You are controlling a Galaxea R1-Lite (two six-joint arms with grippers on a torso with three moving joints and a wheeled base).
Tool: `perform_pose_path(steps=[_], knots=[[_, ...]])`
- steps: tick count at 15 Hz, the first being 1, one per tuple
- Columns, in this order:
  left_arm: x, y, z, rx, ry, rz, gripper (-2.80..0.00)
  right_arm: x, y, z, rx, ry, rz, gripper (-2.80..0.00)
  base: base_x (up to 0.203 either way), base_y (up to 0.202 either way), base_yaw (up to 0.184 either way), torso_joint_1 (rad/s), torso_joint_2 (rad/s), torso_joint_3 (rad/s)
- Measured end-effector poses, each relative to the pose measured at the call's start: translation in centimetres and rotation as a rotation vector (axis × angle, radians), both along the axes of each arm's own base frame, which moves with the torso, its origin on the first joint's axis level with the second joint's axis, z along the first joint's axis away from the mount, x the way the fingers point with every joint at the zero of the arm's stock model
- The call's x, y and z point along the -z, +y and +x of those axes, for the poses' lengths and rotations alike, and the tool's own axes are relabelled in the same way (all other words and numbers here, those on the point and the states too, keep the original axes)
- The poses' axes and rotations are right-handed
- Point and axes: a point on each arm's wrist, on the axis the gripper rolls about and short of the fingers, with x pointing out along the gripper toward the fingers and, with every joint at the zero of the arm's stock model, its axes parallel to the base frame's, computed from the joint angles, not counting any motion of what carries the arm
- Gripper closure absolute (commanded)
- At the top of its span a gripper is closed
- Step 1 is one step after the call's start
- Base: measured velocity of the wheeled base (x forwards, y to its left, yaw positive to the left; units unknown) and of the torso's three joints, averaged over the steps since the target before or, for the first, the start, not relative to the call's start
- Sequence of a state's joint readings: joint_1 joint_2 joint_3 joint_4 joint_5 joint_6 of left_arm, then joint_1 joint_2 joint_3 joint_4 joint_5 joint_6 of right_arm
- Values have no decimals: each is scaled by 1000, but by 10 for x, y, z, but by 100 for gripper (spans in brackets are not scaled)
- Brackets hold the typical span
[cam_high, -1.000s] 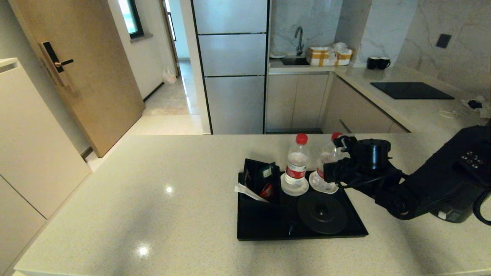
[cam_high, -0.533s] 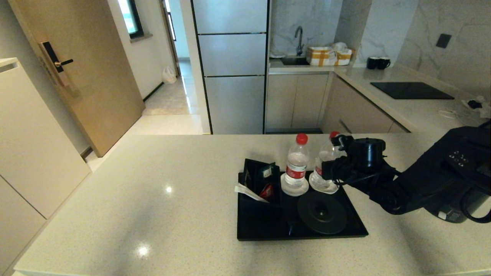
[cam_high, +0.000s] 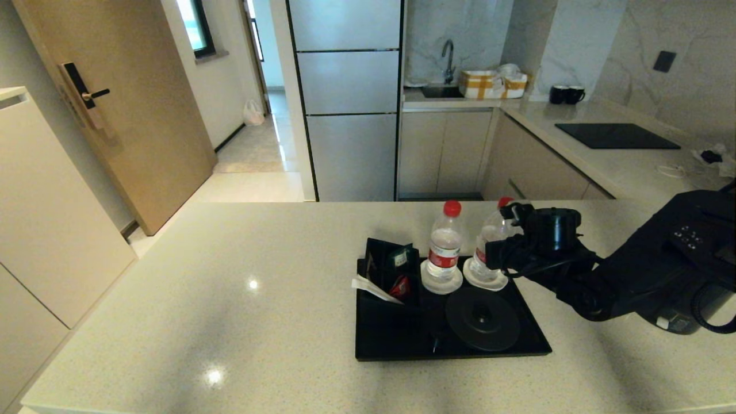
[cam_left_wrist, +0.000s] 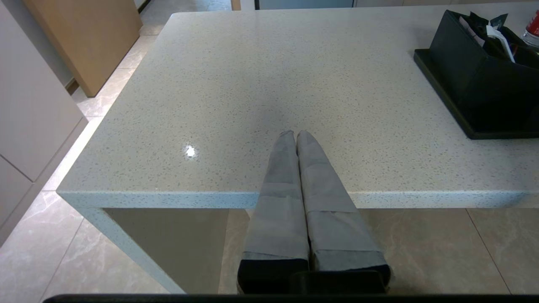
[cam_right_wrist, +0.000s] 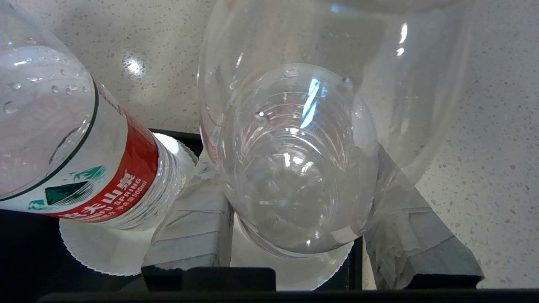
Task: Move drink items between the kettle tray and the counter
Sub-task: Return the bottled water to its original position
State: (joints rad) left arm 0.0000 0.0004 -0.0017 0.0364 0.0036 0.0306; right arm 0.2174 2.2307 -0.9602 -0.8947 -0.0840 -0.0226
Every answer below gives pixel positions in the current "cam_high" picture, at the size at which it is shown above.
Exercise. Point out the black electric kettle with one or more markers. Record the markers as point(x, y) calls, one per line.
point(678, 325)

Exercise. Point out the beige counter base cabinet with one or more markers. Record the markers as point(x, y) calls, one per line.
point(540, 172)

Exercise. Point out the white crumpled cloth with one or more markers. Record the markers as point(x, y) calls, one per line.
point(729, 165)

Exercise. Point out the dark framed window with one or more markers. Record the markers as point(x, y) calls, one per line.
point(201, 26)

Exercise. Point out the black wall socket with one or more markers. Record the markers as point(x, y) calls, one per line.
point(664, 61)

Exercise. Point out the black organizer box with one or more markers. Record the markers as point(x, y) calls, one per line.
point(379, 259)

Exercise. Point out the round white coaster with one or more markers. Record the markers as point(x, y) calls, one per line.
point(428, 286)
point(495, 284)

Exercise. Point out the green tea packet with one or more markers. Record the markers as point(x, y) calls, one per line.
point(399, 256)

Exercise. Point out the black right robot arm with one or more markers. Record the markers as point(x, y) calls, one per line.
point(632, 276)

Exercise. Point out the clear water bottle red cap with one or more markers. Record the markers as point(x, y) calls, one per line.
point(444, 250)
point(489, 236)

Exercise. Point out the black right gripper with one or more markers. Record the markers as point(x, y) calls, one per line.
point(514, 253)

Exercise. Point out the cardboard box yellow tape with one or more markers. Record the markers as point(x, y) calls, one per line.
point(489, 85)

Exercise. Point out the black induction cooktop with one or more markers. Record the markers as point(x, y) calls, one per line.
point(616, 135)

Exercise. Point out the white plastic bag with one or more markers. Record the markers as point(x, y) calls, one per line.
point(253, 114)

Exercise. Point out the beige sink base cabinet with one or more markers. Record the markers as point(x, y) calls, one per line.
point(443, 152)

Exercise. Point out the white tall cabinet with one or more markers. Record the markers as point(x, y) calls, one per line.
point(46, 230)

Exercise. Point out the red sachet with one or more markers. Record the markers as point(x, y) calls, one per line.
point(400, 286)

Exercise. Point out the small black gadget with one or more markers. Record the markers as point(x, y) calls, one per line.
point(713, 156)

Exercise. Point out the steel sink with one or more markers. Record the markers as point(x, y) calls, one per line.
point(441, 91)

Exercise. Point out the black round kettle base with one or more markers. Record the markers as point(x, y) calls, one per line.
point(483, 319)

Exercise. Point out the dark kitchen faucet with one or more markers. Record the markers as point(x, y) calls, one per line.
point(448, 59)

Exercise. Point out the black rectangular tray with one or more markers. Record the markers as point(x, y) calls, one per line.
point(391, 336)

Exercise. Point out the black mug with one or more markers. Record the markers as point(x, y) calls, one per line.
point(576, 95)
point(558, 95)

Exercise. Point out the wooden door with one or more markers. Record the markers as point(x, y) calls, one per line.
point(144, 115)

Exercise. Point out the silver refrigerator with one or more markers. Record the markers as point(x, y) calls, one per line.
point(351, 144)

